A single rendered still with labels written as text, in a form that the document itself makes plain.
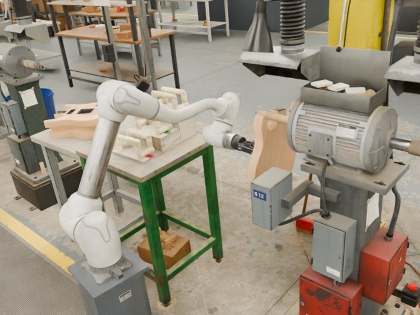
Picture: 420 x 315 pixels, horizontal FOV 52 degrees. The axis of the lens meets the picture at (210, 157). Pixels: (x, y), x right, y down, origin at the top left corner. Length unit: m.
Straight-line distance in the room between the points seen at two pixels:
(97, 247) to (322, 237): 0.94
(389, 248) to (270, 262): 1.25
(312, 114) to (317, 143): 0.12
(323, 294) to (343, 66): 0.96
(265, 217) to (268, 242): 1.47
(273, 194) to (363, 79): 0.56
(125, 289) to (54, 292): 1.18
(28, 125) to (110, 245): 2.22
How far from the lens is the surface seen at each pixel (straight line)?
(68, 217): 2.08
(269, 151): 1.98
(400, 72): 1.61
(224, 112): 2.19
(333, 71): 1.84
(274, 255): 3.09
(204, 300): 2.81
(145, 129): 2.57
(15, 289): 3.30
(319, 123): 1.73
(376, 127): 1.64
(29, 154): 4.00
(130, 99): 1.83
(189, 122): 2.58
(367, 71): 1.78
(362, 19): 2.63
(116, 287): 1.97
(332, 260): 1.88
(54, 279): 3.25
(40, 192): 4.01
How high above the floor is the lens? 1.98
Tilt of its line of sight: 27 degrees down
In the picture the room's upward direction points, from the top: 6 degrees counter-clockwise
